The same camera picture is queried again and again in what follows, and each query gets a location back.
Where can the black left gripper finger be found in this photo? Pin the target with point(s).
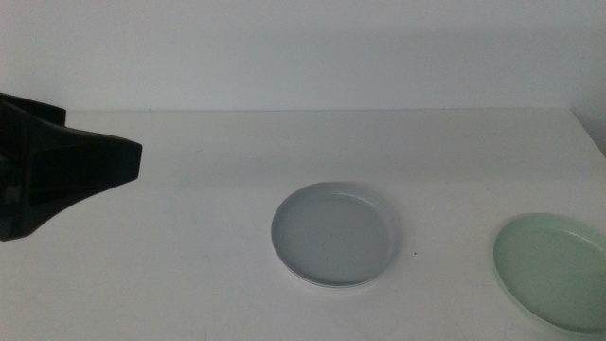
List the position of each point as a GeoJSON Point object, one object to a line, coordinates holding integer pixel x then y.
{"type": "Point", "coordinates": [38, 110]}

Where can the pale grey-blue shallow bowl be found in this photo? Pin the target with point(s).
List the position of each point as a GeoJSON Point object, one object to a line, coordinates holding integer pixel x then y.
{"type": "Point", "coordinates": [336, 232]}

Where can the pale green shallow bowl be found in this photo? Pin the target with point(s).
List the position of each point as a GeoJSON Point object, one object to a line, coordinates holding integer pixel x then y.
{"type": "Point", "coordinates": [554, 270]}

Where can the white shallow bowl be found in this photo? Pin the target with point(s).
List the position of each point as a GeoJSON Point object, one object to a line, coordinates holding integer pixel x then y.
{"type": "Point", "coordinates": [326, 286]}

